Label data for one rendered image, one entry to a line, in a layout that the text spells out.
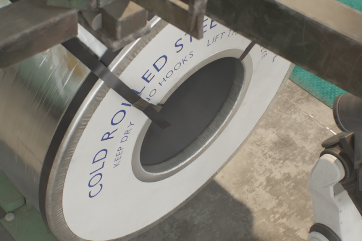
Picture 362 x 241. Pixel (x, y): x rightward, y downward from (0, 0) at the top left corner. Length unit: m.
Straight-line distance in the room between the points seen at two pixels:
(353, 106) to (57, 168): 0.78
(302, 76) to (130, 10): 2.59
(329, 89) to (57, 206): 1.99
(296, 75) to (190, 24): 2.81
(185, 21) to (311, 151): 2.48
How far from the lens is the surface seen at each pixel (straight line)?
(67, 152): 1.63
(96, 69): 1.52
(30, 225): 2.68
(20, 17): 0.86
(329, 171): 1.88
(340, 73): 0.65
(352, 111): 1.50
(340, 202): 2.01
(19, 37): 0.84
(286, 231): 2.78
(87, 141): 1.66
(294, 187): 2.92
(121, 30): 0.90
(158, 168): 2.16
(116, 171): 1.89
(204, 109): 2.31
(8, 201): 2.68
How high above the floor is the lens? 2.31
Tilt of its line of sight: 48 degrees down
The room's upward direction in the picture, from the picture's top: 9 degrees clockwise
